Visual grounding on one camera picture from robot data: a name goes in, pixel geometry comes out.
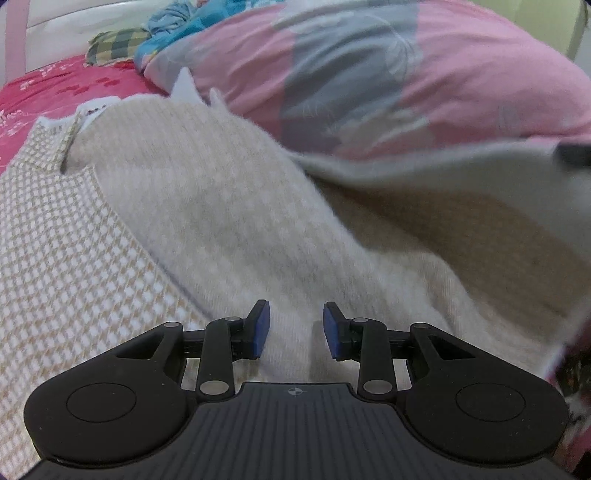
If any beige houndstooth knit garment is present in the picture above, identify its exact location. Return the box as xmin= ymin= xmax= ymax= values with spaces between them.
xmin=1 ymin=73 xmax=590 ymax=479

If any blue patterned cloth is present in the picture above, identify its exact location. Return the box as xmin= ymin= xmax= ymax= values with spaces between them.
xmin=133 ymin=0 xmax=281 ymax=74

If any red floral bed sheet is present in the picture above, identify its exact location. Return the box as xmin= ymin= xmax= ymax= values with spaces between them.
xmin=1 ymin=56 xmax=161 ymax=170

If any pink white headboard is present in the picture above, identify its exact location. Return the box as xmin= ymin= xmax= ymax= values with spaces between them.
xmin=1 ymin=0 xmax=167 ymax=85

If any green checkered pillow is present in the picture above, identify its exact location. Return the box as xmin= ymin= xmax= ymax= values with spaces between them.
xmin=85 ymin=28 xmax=151 ymax=66

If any pink grey floral quilt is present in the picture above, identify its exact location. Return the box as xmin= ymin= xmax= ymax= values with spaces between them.
xmin=134 ymin=1 xmax=590 ymax=160

